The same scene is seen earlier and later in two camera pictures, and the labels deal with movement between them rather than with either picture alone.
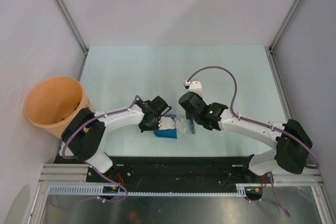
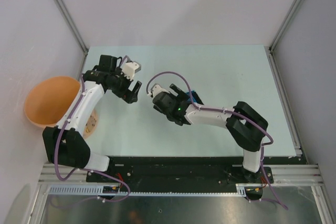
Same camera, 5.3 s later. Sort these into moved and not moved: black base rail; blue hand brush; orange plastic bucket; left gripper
Moved: blue hand brush; left gripper
Not moved: orange plastic bucket; black base rail
